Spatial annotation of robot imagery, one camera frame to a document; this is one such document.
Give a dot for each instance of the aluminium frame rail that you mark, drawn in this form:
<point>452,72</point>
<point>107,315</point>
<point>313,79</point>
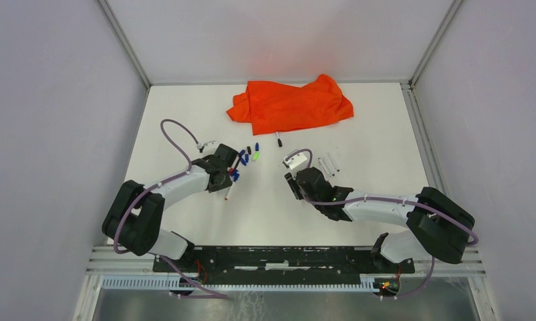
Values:
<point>104,260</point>

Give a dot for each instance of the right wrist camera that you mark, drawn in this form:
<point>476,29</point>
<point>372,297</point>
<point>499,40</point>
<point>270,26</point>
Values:
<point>296,162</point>

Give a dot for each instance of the orange cloth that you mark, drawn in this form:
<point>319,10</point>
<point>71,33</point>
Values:
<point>272,107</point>

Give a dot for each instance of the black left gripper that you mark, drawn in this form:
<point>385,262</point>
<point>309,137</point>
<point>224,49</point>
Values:
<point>228,182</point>

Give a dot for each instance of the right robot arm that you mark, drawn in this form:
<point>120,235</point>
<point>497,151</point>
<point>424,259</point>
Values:
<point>433,223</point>

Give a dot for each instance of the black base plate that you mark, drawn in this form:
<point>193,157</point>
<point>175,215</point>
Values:
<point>269,277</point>

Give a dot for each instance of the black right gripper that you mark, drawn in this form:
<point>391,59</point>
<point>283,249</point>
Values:
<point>294,186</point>

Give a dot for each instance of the black pen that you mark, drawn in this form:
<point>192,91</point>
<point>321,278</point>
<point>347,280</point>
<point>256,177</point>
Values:
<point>279,142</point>

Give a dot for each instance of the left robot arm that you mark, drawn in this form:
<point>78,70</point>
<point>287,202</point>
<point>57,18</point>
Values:
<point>135,216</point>

